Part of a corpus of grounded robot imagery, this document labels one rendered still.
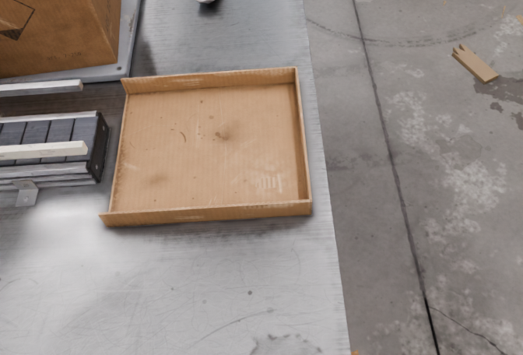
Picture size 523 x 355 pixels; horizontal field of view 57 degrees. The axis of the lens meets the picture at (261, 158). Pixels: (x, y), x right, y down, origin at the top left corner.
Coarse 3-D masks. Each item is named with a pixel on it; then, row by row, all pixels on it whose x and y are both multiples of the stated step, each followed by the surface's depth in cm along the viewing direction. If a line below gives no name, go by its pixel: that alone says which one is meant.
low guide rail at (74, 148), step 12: (36, 144) 70; (48, 144) 70; (60, 144) 70; (72, 144) 69; (84, 144) 70; (0, 156) 70; (12, 156) 70; (24, 156) 71; (36, 156) 71; (48, 156) 71
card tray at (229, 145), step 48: (144, 96) 85; (192, 96) 84; (240, 96) 83; (288, 96) 83; (144, 144) 79; (192, 144) 78; (240, 144) 78; (288, 144) 77; (144, 192) 74; (192, 192) 73; (240, 192) 73; (288, 192) 72
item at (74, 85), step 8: (64, 80) 70; (72, 80) 70; (80, 80) 70; (0, 88) 70; (8, 88) 70; (16, 88) 70; (24, 88) 70; (32, 88) 70; (40, 88) 70; (48, 88) 70; (56, 88) 70; (64, 88) 70; (72, 88) 70; (80, 88) 70; (0, 96) 71; (8, 96) 71
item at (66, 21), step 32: (0, 0) 74; (32, 0) 75; (64, 0) 75; (96, 0) 79; (0, 32) 79; (32, 32) 79; (64, 32) 80; (96, 32) 81; (0, 64) 84; (32, 64) 85; (64, 64) 86; (96, 64) 87
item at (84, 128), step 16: (0, 128) 76; (16, 128) 76; (32, 128) 76; (48, 128) 76; (64, 128) 76; (80, 128) 75; (96, 128) 75; (0, 144) 75; (16, 144) 75; (0, 160) 73; (16, 160) 73; (32, 160) 73; (48, 160) 72; (64, 160) 72; (80, 160) 72
